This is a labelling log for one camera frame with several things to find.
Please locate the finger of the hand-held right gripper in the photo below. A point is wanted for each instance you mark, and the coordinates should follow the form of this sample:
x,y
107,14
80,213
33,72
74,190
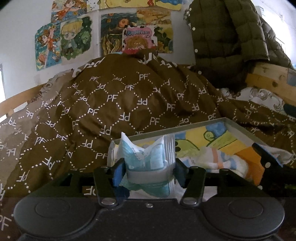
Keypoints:
x,y
266,156

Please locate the olive puffer jacket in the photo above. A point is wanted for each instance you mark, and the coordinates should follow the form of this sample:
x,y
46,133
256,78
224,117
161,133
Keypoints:
x,y
229,32

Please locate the white swirl patterned pillow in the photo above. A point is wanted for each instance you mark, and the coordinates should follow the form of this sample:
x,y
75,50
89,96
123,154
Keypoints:
x,y
261,97

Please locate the small pink cartoon poster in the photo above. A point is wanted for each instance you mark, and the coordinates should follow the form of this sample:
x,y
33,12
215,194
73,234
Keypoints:
x,y
138,39

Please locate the wooden bed frame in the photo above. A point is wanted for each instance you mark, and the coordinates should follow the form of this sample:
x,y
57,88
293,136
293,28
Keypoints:
x,y
266,76

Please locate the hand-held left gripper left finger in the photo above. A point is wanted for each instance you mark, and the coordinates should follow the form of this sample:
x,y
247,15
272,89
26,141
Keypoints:
x,y
118,172

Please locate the yellow and dark painted poster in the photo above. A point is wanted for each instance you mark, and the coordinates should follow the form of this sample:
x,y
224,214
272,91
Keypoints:
x,y
113,30

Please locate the window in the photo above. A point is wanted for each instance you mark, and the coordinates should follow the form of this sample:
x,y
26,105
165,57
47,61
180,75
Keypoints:
x,y
1,83

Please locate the yellow landscape wall poster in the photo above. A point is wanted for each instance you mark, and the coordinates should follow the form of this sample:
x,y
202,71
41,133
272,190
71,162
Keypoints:
x,y
129,4

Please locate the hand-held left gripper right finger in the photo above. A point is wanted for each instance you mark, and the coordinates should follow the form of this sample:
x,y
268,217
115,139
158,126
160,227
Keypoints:
x,y
181,172

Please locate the white orange blue striped cloth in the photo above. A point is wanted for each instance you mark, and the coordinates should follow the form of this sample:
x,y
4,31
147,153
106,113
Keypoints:
x,y
212,158

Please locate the blond cartoon figure wall poster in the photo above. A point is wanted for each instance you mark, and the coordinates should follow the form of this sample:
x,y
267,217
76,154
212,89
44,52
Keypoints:
x,y
69,39

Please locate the pile of cloths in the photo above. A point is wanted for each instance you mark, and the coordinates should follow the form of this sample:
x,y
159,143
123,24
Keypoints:
x,y
143,160

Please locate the grey cartoon print tray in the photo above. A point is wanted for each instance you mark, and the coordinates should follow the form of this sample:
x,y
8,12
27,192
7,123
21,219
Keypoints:
x,y
233,129

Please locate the brown patterned quilt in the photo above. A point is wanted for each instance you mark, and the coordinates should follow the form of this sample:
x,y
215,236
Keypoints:
x,y
115,104

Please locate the cartoon children wall poster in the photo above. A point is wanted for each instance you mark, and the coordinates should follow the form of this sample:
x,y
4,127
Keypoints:
x,y
69,9

